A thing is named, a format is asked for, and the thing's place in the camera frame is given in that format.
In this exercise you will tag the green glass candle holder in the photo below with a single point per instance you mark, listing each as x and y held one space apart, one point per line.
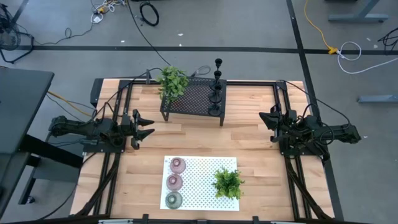
173 200

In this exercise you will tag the black desk leg frame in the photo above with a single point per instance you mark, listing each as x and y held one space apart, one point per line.
53 151

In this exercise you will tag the pink glass candle holder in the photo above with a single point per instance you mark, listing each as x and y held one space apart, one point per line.
178 166
174 183

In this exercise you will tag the green fern plant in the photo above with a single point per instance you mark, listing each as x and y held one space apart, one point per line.
228 183

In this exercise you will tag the grey metal bar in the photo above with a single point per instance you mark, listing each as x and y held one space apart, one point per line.
379 99

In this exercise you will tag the black aluminium table frame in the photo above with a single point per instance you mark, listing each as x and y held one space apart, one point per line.
255 83

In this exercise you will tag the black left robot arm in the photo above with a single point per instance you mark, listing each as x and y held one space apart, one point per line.
77 127

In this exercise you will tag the white perforated metal shelf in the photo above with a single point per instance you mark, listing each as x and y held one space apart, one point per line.
199 183

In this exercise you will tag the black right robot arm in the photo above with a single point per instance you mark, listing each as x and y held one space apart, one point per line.
339 133

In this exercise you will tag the black perforated metal shelf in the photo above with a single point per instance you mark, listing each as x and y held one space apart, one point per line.
192 99

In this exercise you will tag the black clamp post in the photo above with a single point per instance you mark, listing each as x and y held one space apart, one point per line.
148 77

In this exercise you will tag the black desk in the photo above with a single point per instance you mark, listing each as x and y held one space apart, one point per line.
21 102

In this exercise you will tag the grey table leg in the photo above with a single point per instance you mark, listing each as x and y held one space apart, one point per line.
357 18

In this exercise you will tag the broad-leaf plant in white pot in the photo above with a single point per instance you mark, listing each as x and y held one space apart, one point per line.
172 83

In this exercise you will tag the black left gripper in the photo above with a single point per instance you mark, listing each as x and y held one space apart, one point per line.
136 130

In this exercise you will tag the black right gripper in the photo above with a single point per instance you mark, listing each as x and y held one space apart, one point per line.
286 123

